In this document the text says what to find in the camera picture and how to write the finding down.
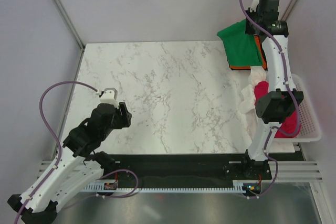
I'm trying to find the red t shirt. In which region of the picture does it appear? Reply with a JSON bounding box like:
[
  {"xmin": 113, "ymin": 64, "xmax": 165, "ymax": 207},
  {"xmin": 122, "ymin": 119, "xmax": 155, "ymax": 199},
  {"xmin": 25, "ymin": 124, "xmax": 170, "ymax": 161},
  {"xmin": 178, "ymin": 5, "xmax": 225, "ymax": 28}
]
[{"xmin": 254, "ymin": 81, "xmax": 301, "ymax": 138}]

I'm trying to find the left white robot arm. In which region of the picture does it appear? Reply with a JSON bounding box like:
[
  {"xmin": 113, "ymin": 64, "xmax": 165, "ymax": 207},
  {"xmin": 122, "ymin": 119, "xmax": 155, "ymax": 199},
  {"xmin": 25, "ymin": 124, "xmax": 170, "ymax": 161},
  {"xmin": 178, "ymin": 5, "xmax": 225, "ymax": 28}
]
[{"xmin": 7, "ymin": 99, "xmax": 132, "ymax": 223}]

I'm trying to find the green t shirt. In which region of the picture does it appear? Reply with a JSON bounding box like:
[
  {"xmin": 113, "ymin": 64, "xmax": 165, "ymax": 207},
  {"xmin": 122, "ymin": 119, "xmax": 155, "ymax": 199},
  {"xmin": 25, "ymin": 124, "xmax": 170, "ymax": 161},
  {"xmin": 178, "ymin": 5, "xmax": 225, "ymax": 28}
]
[{"xmin": 217, "ymin": 20, "xmax": 264, "ymax": 70}]

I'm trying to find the folded orange t shirt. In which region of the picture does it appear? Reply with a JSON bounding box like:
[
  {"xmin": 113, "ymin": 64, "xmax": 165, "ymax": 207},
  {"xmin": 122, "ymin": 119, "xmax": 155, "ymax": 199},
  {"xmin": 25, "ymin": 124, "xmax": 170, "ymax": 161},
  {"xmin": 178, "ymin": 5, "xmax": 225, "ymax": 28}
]
[{"xmin": 227, "ymin": 35, "xmax": 267, "ymax": 70}]

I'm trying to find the aluminium extrusion rail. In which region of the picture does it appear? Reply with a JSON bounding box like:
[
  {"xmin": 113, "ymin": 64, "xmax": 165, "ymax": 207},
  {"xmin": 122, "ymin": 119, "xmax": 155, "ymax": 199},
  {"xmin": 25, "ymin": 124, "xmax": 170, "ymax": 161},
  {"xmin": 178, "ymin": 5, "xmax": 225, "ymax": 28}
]
[{"xmin": 37, "ymin": 161, "xmax": 323, "ymax": 183}]

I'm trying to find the white plastic basket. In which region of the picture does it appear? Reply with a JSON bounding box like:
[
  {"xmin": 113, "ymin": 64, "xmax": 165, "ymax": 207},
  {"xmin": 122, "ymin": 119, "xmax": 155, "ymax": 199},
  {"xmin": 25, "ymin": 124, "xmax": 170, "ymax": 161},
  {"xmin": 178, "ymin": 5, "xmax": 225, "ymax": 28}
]
[{"xmin": 274, "ymin": 74, "xmax": 322, "ymax": 143}]

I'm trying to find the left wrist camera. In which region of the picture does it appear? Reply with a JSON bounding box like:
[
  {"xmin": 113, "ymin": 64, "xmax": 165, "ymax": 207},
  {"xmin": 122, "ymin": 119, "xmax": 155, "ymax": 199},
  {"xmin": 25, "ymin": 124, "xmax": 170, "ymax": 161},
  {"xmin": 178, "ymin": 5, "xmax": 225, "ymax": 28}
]
[{"xmin": 96, "ymin": 88, "xmax": 119, "ymax": 108}]

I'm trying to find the white t shirt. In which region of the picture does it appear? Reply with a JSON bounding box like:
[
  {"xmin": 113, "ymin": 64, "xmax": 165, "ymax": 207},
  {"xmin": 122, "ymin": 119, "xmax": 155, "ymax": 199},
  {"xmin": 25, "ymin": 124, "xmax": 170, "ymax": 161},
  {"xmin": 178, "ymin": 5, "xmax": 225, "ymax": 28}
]
[{"xmin": 238, "ymin": 67, "xmax": 269, "ymax": 114}]

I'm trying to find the folded black t shirt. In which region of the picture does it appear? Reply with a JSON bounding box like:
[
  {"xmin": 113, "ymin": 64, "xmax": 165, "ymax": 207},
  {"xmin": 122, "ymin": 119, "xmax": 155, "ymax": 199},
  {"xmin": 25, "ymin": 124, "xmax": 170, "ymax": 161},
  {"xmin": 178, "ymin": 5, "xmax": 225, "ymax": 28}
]
[{"xmin": 228, "ymin": 44, "xmax": 268, "ymax": 70}]

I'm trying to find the left aluminium frame post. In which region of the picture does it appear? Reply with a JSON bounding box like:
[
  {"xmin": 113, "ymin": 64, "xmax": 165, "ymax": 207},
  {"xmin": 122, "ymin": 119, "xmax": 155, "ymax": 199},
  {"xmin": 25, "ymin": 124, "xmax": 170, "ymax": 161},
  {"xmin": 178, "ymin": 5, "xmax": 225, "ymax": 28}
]
[{"xmin": 52, "ymin": 0, "xmax": 85, "ymax": 52}]

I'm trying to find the white slotted cable duct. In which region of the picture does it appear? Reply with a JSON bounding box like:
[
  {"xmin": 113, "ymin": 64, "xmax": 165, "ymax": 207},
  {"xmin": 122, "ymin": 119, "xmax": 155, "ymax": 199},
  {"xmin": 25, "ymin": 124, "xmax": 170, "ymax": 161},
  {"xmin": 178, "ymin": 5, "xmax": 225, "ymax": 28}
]
[{"xmin": 80, "ymin": 180, "xmax": 261, "ymax": 194}]

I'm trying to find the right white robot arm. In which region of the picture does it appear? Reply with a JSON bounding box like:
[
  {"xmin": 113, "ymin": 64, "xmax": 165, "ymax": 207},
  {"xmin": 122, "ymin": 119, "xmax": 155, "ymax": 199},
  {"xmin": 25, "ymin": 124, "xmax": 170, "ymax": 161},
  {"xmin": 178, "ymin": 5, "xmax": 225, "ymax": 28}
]
[{"xmin": 240, "ymin": 0, "xmax": 304, "ymax": 179}]

